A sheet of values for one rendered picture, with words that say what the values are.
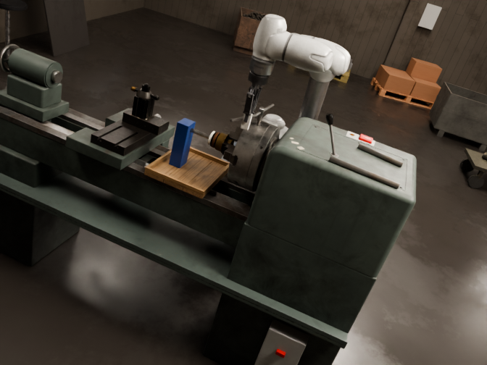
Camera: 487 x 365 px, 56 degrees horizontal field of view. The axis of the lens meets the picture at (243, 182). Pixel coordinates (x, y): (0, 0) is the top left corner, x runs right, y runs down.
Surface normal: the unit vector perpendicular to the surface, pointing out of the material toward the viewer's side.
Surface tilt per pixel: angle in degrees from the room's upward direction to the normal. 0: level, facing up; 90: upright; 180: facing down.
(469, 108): 90
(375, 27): 90
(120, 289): 0
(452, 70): 90
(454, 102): 90
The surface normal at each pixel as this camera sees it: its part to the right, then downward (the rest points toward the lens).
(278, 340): -0.33, 0.39
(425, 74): -0.07, 0.48
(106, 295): 0.25, -0.84
